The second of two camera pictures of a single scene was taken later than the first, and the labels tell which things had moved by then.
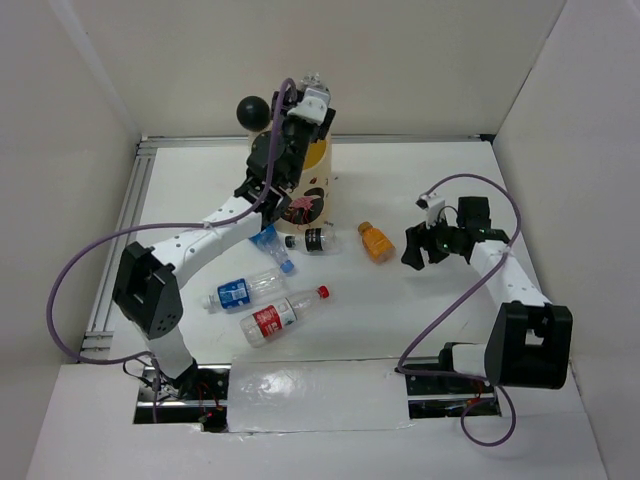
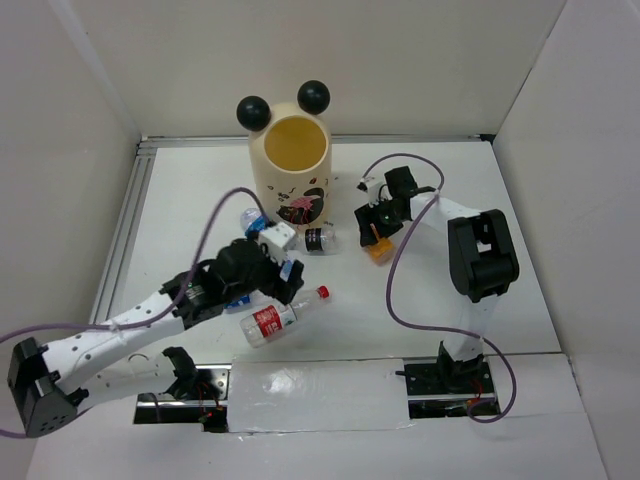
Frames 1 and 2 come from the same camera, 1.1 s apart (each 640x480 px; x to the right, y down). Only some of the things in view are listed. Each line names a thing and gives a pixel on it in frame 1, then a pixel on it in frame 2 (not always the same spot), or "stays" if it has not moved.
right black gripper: (419, 236) -> (367, 216)
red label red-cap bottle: (263, 323) stays
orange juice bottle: (378, 245) stays
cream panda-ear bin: (310, 206) stays
